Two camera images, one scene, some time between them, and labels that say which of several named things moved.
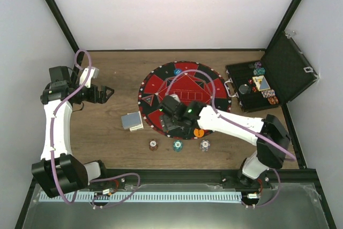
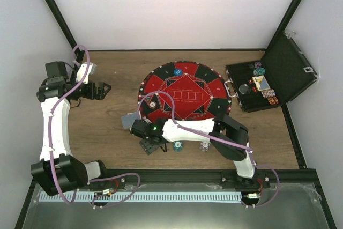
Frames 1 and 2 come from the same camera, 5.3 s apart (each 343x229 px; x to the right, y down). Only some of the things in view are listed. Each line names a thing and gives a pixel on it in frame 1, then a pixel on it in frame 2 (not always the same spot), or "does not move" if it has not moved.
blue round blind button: (177, 71) does not move
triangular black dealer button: (149, 99) does not move
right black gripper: (166, 124) -> (149, 148)
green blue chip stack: (177, 145) does not move
